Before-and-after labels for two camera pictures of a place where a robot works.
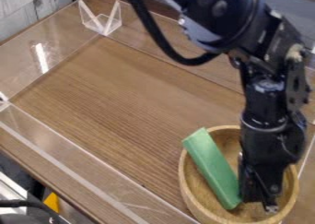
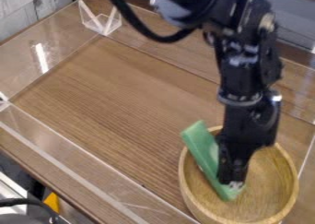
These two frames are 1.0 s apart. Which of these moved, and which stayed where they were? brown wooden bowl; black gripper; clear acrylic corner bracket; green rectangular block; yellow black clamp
Moved: black gripper; green rectangular block
Stayed: brown wooden bowl; yellow black clamp; clear acrylic corner bracket
